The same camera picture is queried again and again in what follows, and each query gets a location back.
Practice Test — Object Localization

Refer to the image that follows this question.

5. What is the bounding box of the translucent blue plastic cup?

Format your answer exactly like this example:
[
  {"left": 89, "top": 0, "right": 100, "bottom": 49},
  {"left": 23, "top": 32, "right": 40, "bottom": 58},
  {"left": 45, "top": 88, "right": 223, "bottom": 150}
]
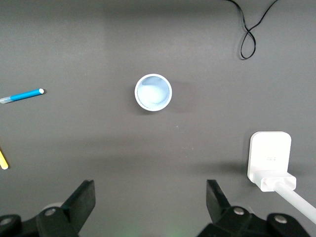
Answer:
[{"left": 134, "top": 73, "right": 173, "bottom": 113}]

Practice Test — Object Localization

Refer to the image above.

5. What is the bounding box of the blue marker pen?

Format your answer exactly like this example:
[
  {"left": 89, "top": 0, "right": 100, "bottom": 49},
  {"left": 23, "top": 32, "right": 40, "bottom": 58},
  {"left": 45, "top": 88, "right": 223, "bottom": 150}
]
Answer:
[{"left": 0, "top": 88, "right": 45, "bottom": 105}]

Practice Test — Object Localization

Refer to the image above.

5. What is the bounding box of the yellow marker pen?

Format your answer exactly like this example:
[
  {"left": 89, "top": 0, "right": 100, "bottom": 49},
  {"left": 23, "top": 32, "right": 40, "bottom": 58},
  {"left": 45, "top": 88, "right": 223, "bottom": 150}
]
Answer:
[{"left": 0, "top": 147, "right": 9, "bottom": 170}]

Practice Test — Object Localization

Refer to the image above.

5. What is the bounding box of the thin black loose cable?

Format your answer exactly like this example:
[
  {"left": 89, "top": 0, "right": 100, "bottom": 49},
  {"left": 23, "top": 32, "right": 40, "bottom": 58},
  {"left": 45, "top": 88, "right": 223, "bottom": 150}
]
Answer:
[{"left": 226, "top": 0, "right": 280, "bottom": 61}]

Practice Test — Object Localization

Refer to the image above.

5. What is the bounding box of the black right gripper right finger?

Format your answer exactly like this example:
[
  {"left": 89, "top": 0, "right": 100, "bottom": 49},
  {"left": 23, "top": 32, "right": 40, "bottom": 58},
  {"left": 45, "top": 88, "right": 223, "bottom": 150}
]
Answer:
[{"left": 197, "top": 179, "right": 312, "bottom": 237}]

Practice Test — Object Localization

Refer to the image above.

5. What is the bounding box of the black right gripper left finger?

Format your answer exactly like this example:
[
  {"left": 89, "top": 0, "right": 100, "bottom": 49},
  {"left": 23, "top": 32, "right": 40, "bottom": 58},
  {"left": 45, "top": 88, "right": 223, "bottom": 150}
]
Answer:
[{"left": 0, "top": 179, "right": 96, "bottom": 237}]

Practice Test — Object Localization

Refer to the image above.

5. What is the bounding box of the white stand with pole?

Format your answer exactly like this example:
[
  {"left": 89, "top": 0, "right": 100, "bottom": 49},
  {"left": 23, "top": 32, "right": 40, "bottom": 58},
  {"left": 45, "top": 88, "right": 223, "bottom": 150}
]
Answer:
[{"left": 247, "top": 131, "right": 316, "bottom": 223}]

